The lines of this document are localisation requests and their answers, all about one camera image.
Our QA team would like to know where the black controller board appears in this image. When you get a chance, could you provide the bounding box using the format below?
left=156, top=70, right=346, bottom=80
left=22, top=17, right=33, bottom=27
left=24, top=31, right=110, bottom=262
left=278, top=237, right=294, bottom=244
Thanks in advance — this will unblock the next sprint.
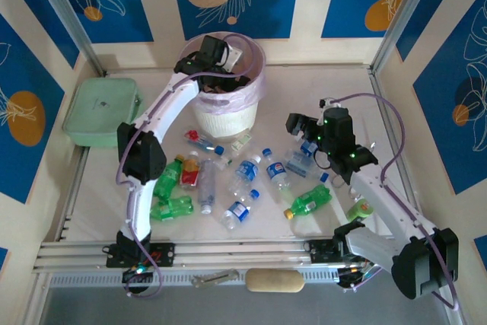
left=336, top=260, right=384, bottom=292
left=120, top=263, right=156, bottom=285

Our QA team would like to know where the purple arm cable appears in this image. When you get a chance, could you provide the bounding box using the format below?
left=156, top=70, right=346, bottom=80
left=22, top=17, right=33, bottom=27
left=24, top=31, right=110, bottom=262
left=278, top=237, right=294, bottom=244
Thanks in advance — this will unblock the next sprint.
left=326, top=92, right=461, bottom=311
left=115, top=33, right=262, bottom=300

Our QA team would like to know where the green soda bottle yellow cap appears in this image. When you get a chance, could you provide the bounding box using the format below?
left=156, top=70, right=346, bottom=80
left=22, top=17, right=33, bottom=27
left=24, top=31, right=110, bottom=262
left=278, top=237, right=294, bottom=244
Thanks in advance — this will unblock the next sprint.
left=154, top=154, right=186, bottom=205
left=282, top=183, right=333, bottom=221
left=149, top=195, right=195, bottom=222

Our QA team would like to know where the flat metal bracket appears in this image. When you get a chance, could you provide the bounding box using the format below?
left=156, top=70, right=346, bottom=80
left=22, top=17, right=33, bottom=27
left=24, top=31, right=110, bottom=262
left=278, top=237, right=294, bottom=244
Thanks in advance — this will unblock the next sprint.
left=190, top=269, right=241, bottom=289

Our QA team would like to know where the white waste bin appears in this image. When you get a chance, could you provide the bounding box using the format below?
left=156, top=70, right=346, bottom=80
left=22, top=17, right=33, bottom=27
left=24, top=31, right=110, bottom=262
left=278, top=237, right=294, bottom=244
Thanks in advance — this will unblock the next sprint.
left=177, top=30, right=266, bottom=141

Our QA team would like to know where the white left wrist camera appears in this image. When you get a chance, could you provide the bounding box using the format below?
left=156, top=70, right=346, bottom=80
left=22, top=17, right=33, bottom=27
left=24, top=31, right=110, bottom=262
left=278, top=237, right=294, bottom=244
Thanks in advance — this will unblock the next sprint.
left=227, top=45, right=244, bottom=69

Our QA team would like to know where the blue label bottle white cap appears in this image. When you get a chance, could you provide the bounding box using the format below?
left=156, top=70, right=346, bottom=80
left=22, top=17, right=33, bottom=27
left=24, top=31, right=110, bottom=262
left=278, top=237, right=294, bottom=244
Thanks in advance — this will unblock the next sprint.
left=299, top=139, right=318, bottom=158
left=227, top=154, right=263, bottom=197

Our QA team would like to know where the aluminium front rail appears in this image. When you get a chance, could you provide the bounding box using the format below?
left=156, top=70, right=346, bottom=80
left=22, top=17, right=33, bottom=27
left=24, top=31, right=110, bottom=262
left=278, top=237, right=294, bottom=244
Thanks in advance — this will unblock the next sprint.
left=32, top=239, right=446, bottom=277

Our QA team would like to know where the mint green lunch box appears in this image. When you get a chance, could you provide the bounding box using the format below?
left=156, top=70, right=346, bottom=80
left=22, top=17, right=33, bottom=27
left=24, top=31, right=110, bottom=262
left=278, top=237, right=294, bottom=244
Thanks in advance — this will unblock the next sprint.
left=62, top=77, right=145, bottom=148

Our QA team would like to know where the aluminium back rail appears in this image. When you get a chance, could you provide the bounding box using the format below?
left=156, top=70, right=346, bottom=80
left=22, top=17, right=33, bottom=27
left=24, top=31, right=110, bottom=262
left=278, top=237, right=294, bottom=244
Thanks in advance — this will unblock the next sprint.
left=102, top=62, right=374, bottom=75

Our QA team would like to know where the crushed clear plastic bottle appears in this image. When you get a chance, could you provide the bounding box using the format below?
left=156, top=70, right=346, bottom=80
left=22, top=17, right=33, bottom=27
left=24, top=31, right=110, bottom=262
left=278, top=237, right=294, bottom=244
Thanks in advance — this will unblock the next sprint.
left=197, top=158, right=218, bottom=215

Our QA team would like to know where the aluminium frame post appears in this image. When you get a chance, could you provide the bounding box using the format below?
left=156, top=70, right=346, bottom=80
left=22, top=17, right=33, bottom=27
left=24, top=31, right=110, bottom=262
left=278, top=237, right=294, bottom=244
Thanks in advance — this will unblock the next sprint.
left=369, top=0, right=447, bottom=75
left=27, top=0, right=108, bottom=77

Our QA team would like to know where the slotted cable duct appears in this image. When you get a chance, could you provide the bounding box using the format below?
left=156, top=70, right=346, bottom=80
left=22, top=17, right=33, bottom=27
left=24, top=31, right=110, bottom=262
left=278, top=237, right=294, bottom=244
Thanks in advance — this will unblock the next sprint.
left=49, top=268, right=343, bottom=288

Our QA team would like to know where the green tape roll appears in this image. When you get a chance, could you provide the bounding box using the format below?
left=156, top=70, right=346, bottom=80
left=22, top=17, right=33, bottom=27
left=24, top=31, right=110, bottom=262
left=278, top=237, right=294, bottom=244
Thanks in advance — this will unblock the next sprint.
left=346, top=199, right=374, bottom=222

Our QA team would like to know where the pink plastic bin liner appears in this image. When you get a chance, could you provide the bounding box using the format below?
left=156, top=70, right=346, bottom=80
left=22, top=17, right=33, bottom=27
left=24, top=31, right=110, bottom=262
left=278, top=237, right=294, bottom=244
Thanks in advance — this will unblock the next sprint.
left=177, top=30, right=266, bottom=116

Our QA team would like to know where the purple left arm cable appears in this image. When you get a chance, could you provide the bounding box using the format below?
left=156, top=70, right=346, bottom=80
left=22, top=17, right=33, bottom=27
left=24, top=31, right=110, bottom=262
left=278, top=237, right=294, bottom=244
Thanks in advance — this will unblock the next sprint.
left=115, top=33, right=262, bottom=300

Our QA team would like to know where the clear bottle with red pieces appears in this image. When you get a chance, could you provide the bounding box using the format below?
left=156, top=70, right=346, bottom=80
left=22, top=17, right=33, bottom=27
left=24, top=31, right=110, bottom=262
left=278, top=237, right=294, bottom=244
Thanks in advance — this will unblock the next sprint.
left=184, top=129, right=226, bottom=157

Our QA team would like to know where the red label bottle white cap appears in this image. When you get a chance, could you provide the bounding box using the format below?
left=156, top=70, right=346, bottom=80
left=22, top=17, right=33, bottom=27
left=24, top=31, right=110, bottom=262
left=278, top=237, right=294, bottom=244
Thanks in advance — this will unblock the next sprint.
left=179, top=150, right=202, bottom=192

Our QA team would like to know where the beige oval pad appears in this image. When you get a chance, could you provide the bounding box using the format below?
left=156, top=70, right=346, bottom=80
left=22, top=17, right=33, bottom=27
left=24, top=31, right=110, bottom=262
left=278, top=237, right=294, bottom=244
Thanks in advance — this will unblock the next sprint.
left=245, top=268, right=306, bottom=295

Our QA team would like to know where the pepsi bottle blue cap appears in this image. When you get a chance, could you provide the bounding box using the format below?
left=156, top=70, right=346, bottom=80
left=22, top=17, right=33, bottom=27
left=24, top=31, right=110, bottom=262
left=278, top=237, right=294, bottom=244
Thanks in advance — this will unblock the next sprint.
left=262, top=148, right=293, bottom=193

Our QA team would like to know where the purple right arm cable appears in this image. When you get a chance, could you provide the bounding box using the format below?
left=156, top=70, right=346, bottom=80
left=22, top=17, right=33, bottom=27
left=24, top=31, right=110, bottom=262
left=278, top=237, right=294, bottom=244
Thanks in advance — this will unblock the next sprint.
left=326, top=92, right=461, bottom=311

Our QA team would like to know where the aluminium side rail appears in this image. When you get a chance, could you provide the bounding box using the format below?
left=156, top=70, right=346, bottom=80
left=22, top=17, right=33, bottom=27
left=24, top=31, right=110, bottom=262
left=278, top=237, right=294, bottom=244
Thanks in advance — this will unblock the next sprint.
left=56, top=145, right=92, bottom=242
left=368, top=68, right=419, bottom=208

